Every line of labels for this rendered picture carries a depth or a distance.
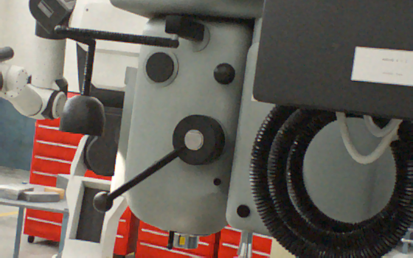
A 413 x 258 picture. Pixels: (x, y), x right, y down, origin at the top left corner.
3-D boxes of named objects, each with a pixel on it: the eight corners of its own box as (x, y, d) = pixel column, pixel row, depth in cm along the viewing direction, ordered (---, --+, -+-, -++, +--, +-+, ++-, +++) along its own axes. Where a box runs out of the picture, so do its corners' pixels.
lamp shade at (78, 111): (66, 129, 120) (71, 92, 120) (108, 135, 119) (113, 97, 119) (52, 130, 113) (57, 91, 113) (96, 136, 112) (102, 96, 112)
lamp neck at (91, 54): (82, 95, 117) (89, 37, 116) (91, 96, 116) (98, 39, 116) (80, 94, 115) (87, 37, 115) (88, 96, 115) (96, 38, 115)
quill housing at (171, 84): (102, 222, 108) (128, 9, 106) (161, 210, 127) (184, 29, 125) (220, 248, 100) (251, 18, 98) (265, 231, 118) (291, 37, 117)
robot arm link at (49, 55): (32, 101, 217) (38, 28, 209) (71, 111, 213) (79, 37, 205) (12, 111, 206) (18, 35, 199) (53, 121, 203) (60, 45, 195)
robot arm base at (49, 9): (47, 12, 211) (59, -24, 207) (85, 32, 209) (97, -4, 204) (21, 20, 198) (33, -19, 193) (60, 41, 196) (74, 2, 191)
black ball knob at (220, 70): (209, 82, 98) (211, 60, 98) (216, 84, 101) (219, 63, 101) (229, 85, 97) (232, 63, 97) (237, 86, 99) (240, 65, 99)
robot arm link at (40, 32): (49, 28, 211) (52, -19, 206) (76, 35, 208) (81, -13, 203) (28, 35, 200) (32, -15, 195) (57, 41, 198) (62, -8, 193)
